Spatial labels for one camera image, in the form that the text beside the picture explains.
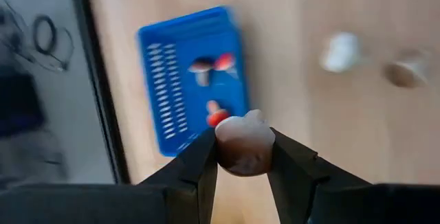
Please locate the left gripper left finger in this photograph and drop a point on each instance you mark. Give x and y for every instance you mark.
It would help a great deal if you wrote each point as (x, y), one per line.
(185, 176)

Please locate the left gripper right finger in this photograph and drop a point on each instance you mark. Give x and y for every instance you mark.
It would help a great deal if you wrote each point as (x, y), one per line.
(299, 182)

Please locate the large pink toy mushroom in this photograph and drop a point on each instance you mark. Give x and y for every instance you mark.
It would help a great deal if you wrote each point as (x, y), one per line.
(216, 115)

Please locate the brown cap toy mushroom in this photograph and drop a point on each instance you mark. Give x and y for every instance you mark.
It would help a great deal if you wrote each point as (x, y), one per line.
(201, 67)
(244, 141)
(405, 71)

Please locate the white toy garlic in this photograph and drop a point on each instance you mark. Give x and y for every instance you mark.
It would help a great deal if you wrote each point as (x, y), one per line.
(340, 52)

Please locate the blue plastic basket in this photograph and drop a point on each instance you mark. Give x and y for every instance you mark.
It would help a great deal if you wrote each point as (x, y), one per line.
(192, 35)

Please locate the black table frame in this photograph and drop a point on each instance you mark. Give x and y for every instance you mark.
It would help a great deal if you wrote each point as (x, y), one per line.
(99, 79)

